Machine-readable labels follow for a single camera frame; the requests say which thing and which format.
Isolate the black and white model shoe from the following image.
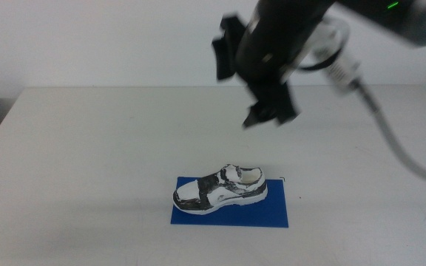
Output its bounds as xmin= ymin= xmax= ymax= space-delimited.
xmin=172 ymin=163 xmax=269 ymax=216

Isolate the blue rectangular mat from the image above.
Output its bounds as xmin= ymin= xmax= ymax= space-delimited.
xmin=170 ymin=176 xmax=290 ymax=228

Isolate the thin black cable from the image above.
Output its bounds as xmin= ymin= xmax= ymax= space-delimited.
xmin=297 ymin=50 xmax=344 ymax=72

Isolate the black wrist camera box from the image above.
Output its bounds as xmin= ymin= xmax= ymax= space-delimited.
xmin=211 ymin=13 xmax=249 ymax=82

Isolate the grey cable with white connector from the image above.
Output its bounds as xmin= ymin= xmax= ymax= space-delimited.
xmin=311 ymin=17 xmax=426 ymax=188

